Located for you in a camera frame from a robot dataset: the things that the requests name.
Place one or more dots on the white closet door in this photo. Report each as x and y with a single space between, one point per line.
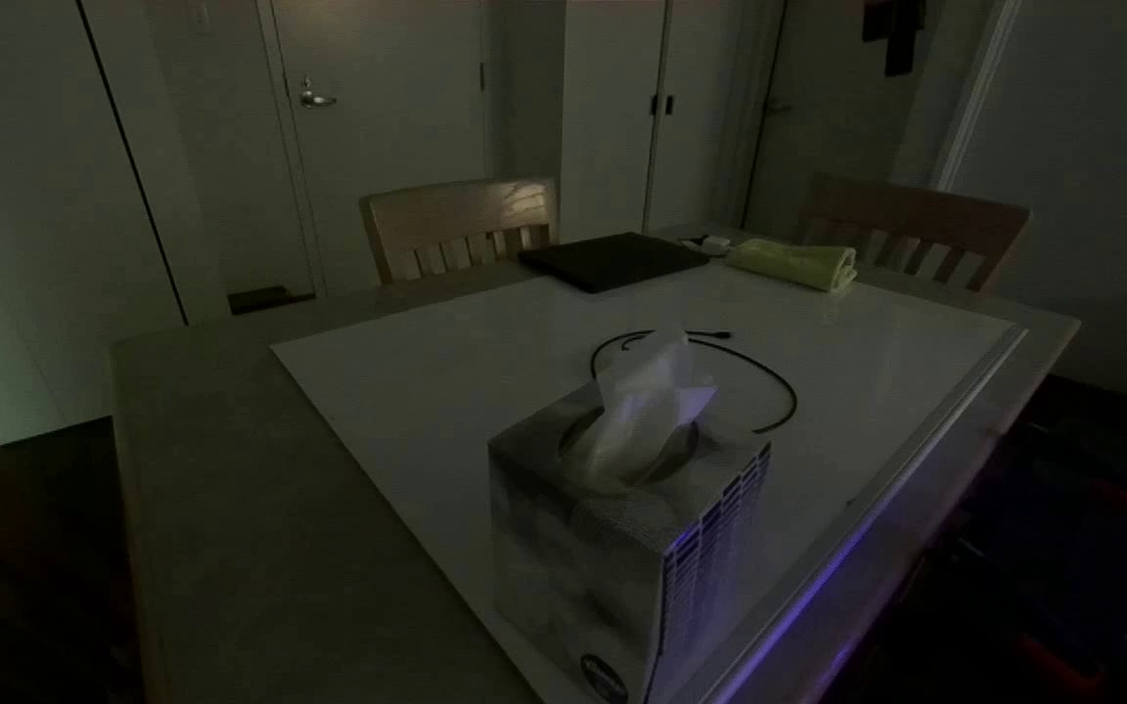
712 102
604 102

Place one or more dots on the white room door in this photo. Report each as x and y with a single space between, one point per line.
394 144

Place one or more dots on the white board mat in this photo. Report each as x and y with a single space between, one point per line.
459 379

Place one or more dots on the small green box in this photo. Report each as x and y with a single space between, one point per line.
801 264

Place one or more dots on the grey marbled tissue box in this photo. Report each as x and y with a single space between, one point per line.
589 574

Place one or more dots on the small white flat item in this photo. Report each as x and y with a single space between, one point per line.
712 241

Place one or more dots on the black closed laptop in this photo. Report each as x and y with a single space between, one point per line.
608 261

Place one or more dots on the white tissue sheet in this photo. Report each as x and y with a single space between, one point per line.
645 405

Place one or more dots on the light wooden slat chair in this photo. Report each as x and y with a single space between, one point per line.
927 222
459 209

